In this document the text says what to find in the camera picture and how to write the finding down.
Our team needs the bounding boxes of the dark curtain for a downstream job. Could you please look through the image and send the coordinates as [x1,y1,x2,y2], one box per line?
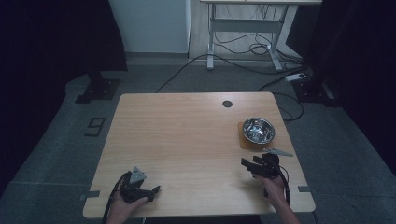
[0,0,129,197]
[286,0,396,175]

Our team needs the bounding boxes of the person's right hand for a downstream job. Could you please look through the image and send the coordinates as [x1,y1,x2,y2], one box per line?
[257,174,290,207]

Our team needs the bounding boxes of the grey tape strip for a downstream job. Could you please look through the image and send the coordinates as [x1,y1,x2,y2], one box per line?
[297,185,319,195]
[78,189,102,203]

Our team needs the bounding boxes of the right hand-held gripper black cable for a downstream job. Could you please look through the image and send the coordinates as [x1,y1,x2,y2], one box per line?
[270,156,291,207]

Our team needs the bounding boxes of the left hand-held gripper black cable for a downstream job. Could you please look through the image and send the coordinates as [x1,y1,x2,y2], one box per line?
[101,171,132,224]

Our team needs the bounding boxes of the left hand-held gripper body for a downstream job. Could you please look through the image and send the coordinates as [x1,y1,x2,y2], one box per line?
[119,166,151,204]

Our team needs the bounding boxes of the person's left hand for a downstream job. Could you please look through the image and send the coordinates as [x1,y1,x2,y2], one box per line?
[109,189,149,219]

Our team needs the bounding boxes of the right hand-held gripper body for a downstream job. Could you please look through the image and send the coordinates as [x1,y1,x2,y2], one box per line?
[255,147,294,180]

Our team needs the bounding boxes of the tangled black cables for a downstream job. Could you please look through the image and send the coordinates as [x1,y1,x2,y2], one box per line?
[213,5,304,63]

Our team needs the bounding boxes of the white panel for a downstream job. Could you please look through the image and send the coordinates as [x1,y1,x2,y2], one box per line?
[107,0,191,54]

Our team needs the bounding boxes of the white power strip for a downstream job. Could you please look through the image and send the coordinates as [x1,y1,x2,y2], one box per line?
[284,72,308,83]

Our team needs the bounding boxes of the white metal desk frame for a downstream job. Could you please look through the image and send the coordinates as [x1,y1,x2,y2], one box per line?
[200,0,323,72]

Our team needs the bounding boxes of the hand-held gripper black cable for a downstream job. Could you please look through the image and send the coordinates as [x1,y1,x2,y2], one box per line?
[101,171,132,224]
[270,156,291,207]

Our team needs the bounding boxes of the black stand base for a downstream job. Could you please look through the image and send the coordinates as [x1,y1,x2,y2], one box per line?
[74,70,121,105]
[291,77,342,108]

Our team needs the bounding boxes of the orange square mat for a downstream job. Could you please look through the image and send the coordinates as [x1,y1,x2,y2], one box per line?
[237,121,276,150]

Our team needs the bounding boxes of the looped black floor cable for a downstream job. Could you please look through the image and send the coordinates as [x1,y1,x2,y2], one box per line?
[256,65,309,122]

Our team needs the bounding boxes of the stainless steel bowl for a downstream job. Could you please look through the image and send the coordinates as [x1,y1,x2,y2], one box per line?
[242,117,276,146]

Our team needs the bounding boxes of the long black floor cable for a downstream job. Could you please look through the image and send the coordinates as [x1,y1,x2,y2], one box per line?
[155,53,307,94]

